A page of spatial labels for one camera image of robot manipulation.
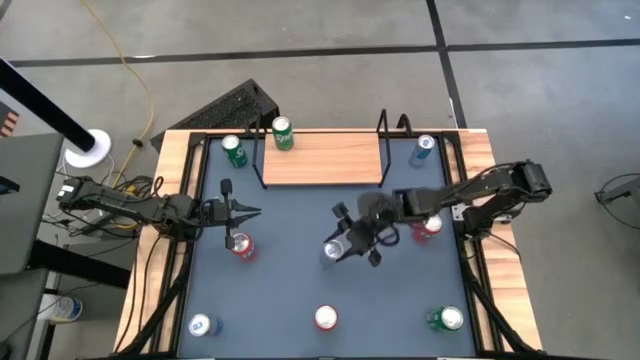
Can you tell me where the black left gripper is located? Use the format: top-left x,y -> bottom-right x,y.
199,178 -> 263,251

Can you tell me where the black pole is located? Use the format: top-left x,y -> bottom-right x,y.
0,57 -> 97,154

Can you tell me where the green Sprite can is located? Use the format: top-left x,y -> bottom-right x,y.
271,115 -> 295,152
426,304 -> 465,333
221,133 -> 249,169

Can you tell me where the grey cabinet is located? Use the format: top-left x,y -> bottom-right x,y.
0,132 -> 66,276

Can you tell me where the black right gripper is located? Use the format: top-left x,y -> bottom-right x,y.
323,192 -> 401,268

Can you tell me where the black perforated box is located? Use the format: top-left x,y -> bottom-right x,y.
149,78 -> 281,153

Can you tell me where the white plastic bottle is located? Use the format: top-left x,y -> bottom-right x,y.
37,293 -> 84,324

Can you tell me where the yellow cable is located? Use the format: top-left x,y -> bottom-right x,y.
82,0 -> 156,201

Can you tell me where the red Fanta strawberry can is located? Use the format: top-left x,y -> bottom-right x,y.
313,303 -> 340,332
412,214 -> 444,245
230,232 -> 259,263

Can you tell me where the blue silver Red Bull can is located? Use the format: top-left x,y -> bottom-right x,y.
320,238 -> 351,269
407,133 -> 436,169
187,312 -> 225,338

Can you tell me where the grey-blue table mat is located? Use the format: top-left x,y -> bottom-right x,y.
177,135 -> 479,359

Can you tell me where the striped sign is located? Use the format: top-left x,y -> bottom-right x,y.
0,101 -> 21,139

